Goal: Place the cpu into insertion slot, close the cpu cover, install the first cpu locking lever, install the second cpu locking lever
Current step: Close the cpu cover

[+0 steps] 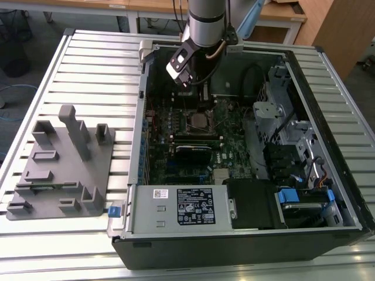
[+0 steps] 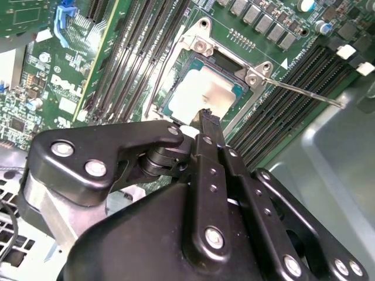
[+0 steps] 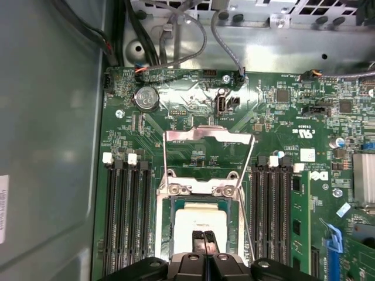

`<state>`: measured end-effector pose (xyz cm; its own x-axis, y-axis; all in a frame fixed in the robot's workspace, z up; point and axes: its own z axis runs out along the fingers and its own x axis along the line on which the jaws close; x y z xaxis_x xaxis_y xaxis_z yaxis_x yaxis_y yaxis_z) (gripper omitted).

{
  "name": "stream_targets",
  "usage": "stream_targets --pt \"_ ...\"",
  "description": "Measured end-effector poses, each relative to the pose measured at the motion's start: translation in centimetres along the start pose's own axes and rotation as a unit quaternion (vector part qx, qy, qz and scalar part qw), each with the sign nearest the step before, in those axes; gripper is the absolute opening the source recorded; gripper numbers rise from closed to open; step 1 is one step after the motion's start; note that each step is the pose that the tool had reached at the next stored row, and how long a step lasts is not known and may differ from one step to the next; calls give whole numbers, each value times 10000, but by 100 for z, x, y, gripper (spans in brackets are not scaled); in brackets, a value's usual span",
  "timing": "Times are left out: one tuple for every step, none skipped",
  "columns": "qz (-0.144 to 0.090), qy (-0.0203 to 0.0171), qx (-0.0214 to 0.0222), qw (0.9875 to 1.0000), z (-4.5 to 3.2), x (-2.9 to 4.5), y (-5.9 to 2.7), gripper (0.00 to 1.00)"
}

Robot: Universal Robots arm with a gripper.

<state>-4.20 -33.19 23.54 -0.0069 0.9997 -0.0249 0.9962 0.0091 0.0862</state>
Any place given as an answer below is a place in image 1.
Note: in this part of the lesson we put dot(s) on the RAM slot white clips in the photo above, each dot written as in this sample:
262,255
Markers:
196,136

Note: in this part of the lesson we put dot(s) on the wooden desk white frame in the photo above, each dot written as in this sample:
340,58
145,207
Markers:
293,16
58,2

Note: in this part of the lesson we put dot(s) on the blue case latch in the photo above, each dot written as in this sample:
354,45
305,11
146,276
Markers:
114,212

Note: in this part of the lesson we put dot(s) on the wooden cabinet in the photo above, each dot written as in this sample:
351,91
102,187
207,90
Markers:
345,29

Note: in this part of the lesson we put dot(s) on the silver finned chipset heatsink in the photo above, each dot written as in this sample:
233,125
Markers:
221,174

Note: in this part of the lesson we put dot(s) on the silver power supply unit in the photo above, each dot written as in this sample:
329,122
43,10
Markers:
146,210

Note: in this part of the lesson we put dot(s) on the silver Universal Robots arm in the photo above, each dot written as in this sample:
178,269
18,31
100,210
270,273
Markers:
206,26

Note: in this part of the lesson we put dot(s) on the CPU socket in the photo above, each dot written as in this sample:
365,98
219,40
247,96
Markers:
188,131

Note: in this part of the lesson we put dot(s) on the black PC case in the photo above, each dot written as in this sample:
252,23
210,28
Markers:
205,251

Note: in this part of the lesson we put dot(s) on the RAM slot black clips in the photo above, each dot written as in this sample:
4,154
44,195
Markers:
196,134

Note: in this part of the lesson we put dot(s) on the green motherboard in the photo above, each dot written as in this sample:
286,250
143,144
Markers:
234,152

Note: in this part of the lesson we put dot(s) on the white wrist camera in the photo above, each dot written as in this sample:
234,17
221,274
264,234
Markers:
174,70

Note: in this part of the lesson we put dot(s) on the grey case latch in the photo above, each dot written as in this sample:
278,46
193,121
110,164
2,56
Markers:
145,49

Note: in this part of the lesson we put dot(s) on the green RAM stick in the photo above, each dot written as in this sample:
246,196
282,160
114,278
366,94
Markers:
44,187

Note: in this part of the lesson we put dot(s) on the hard disk in blue carrier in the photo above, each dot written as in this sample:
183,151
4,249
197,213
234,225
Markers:
288,196

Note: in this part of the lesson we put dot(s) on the black round bin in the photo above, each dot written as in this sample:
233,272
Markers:
16,63

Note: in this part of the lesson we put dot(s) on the black graphics card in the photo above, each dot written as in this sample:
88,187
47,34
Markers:
193,155

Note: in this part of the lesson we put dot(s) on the silver disk bay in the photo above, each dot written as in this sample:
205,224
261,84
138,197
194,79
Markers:
304,140

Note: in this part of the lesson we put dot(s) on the silver topped green CPU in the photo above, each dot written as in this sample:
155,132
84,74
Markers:
199,121

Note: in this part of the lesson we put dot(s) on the black plastic shroud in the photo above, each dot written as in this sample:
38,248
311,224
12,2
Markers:
252,205

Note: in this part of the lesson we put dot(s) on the grey plastic parts rack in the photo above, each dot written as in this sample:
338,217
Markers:
73,175

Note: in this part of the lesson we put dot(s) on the black expansion slot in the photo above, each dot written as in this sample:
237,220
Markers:
184,178
184,169

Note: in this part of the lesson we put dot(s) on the black plastic drive holder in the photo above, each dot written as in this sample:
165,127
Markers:
281,161

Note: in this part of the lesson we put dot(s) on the silver perforated drive cage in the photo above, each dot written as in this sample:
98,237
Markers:
265,109

